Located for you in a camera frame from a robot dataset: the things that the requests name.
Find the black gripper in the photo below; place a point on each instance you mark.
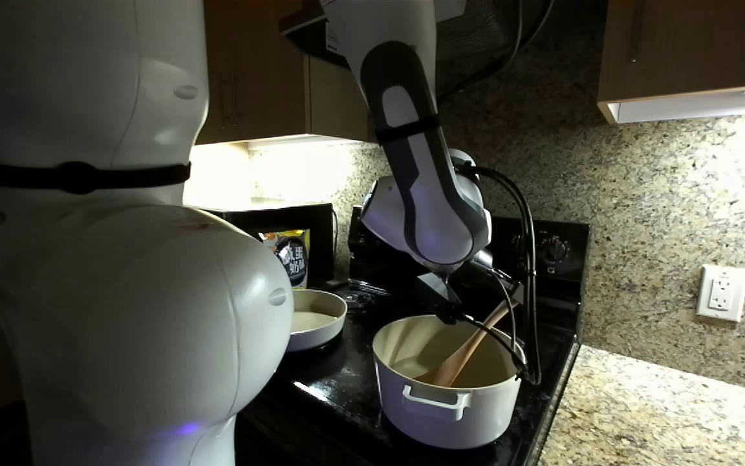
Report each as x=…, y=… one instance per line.
x=488, y=283

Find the wooden spoon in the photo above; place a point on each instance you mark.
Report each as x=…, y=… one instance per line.
x=464, y=354

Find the white cooking pot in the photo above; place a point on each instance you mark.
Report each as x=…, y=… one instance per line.
x=440, y=419

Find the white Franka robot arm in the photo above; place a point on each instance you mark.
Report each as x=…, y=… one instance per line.
x=131, y=327

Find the white shallow pan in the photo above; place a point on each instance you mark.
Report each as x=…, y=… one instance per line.
x=318, y=326

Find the black countertop appliance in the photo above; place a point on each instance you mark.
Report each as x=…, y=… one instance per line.
x=322, y=242

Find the black electric stove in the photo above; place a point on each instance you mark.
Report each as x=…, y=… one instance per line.
x=336, y=405

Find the range hood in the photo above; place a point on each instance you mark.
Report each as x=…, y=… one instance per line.
x=312, y=29

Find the white wall outlet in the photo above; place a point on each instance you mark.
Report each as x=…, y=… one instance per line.
x=723, y=295

